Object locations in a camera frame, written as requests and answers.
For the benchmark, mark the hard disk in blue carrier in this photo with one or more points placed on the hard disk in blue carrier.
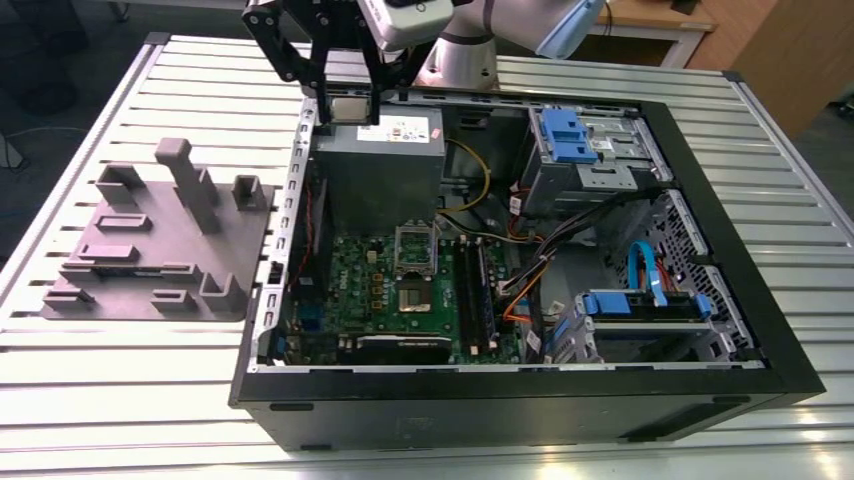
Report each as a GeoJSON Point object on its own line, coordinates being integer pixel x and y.
{"type": "Point", "coordinates": [610, 304]}

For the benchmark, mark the black graphics card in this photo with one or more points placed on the black graphics card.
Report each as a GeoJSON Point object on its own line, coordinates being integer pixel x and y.
{"type": "Point", "coordinates": [400, 347]}

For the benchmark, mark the wooden desk white frame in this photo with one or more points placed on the wooden desk white frame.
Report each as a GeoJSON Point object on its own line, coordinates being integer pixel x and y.
{"type": "Point", "coordinates": [667, 22]}

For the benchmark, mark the grey power supply unit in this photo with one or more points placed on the grey power supply unit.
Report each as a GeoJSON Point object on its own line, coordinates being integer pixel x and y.
{"type": "Point", "coordinates": [380, 180]}

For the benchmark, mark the silver CPU chip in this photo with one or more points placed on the silver CPU chip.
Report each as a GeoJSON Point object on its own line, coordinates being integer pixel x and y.
{"type": "Point", "coordinates": [352, 110]}

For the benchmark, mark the green motherboard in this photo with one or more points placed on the green motherboard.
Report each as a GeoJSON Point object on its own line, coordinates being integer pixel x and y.
{"type": "Point", "coordinates": [354, 280]}

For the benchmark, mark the blue drive carrier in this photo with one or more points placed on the blue drive carrier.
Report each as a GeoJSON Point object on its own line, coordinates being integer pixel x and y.
{"type": "Point", "coordinates": [567, 135]}

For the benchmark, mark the CPU socket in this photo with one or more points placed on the CPU socket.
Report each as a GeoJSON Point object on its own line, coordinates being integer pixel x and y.
{"type": "Point", "coordinates": [415, 296]}

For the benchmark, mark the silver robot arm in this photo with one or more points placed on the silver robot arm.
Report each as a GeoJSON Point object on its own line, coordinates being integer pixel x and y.
{"type": "Point", "coordinates": [467, 65]}

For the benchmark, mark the black RAM stick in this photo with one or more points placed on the black RAM stick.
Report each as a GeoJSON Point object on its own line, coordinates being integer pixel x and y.
{"type": "Point", "coordinates": [486, 295]}

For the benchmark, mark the silver disk bay cage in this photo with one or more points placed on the silver disk bay cage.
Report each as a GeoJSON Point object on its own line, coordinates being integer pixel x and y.
{"type": "Point", "coordinates": [723, 340]}

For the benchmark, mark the blue VGA port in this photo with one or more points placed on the blue VGA port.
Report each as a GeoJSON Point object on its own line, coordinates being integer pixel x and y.
{"type": "Point", "coordinates": [280, 347]}

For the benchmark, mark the silver drive cage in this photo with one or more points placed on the silver drive cage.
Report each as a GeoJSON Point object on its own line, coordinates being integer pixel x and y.
{"type": "Point", "coordinates": [600, 180]}

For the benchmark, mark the grey parts rack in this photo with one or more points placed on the grey parts rack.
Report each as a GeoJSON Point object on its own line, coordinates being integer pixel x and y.
{"type": "Point", "coordinates": [167, 235]}

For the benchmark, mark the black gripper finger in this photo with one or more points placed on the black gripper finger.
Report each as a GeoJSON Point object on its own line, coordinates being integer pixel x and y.
{"type": "Point", "coordinates": [394, 75]}
{"type": "Point", "coordinates": [280, 55]}

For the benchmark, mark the green RAM stick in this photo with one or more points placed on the green RAM stick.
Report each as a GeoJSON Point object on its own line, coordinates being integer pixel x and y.
{"type": "Point", "coordinates": [127, 273]}

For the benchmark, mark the black PC case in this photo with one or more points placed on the black PC case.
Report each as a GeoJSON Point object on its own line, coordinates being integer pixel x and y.
{"type": "Point", "coordinates": [534, 400]}

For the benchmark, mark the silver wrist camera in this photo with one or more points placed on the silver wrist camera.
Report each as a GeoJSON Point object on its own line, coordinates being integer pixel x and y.
{"type": "Point", "coordinates": [407, 25]}

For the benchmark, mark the wooden cabinet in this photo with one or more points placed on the wooden cabinet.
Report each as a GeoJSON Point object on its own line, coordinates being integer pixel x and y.
{"type": "Point", "coordinates": [787, 65]}

